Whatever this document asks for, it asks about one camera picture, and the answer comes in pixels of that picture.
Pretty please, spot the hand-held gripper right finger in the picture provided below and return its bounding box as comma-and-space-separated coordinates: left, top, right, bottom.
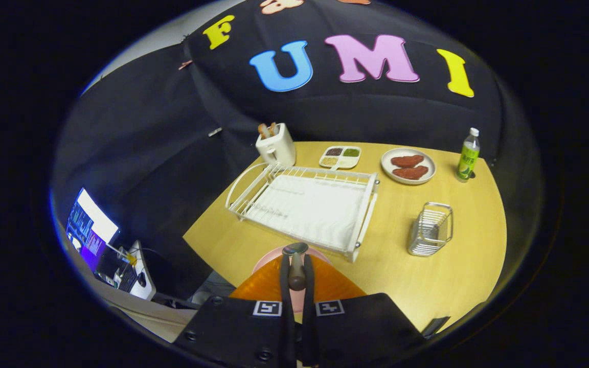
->
302, 254, 428, 368

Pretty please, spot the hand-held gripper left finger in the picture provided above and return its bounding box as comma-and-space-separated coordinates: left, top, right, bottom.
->
172, 255, 295, 368

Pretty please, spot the pink plate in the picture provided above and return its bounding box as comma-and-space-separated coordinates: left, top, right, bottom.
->
252, 246, 332, 313

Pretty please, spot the wooden-handled metal spoon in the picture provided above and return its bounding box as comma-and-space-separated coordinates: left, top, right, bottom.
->
282, 243, 309, 292

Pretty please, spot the metal wire basket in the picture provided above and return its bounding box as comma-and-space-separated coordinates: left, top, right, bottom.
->
407, 202, 454, 257

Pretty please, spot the white wire dish rack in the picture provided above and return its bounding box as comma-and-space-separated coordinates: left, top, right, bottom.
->
225, 163, 380, 263

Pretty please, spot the white plate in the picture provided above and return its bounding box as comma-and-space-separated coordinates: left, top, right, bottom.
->
380, 148, 437, 185

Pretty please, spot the red meat piece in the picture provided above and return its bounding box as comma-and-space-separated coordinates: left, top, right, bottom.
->
393, 166, 429, 180
391, 155, 425, 168

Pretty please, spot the white divided seasoning tray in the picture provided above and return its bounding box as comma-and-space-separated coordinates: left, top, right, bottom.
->
319, 146, 362, 170

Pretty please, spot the computer monitor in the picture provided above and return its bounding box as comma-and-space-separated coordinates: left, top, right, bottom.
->
65, 188, 120, 271

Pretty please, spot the white toaster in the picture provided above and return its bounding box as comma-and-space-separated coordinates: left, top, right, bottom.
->
256, 123, 297, 167

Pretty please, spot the green-label plastic bottle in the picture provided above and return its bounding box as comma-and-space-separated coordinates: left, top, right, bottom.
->
456, 128, 481, 182

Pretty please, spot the black backdrop cloth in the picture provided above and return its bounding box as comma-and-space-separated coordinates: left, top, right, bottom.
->
52, 0, 543, 302

